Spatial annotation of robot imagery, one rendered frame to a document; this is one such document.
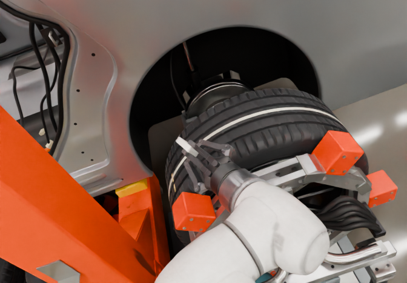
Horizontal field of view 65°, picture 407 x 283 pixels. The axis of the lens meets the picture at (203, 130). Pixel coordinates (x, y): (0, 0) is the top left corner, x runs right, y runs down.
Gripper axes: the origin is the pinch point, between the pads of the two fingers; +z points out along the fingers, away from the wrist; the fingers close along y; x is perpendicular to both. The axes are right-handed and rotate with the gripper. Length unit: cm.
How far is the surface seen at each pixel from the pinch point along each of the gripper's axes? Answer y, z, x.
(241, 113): 15.9, 4.6, -12.8
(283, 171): 9.1, -12.6, -20.9
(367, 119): 79, 55, -159
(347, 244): 1, 6, -127
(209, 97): 18, 44, -28
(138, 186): -32, 55, -34
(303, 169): 12.0, -16.9, -21.2
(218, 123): 9.8, 7.5, -10.5
